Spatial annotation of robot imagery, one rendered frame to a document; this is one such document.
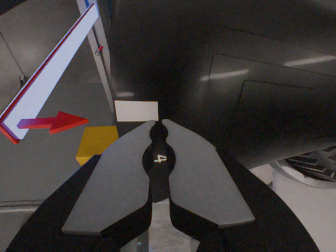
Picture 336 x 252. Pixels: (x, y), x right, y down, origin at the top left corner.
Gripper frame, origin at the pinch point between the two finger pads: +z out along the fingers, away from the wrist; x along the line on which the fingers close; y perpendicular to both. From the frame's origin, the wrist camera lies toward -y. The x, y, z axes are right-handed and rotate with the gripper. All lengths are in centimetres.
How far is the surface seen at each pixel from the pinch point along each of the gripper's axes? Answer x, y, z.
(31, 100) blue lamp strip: -11.8, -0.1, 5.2
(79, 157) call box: -17.8, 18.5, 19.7
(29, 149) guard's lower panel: -74, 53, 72
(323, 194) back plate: 33.0, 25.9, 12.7
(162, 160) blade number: 0.1, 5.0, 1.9
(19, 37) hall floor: -93, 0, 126
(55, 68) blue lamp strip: -11.9, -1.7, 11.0
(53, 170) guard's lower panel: -56, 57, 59
